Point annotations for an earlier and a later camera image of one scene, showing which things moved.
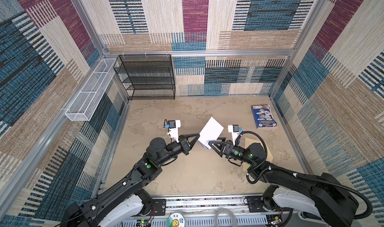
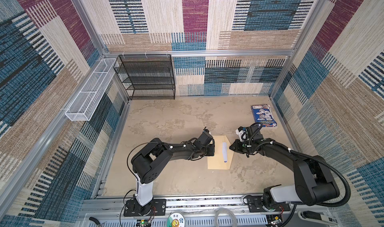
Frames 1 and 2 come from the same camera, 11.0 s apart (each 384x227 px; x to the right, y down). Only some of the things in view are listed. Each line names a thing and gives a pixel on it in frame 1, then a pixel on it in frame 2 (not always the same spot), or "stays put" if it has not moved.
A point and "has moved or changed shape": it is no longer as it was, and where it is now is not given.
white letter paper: [211, 131] has moved or changed shape
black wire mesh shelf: [146, 75] stays put
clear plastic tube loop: [232, 214] stays put
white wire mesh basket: [82, 107] stays put
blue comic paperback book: [263, 116] stays put
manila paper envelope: [248, 141] has moved or changed shape
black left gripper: [182, 144] → [211, 149]
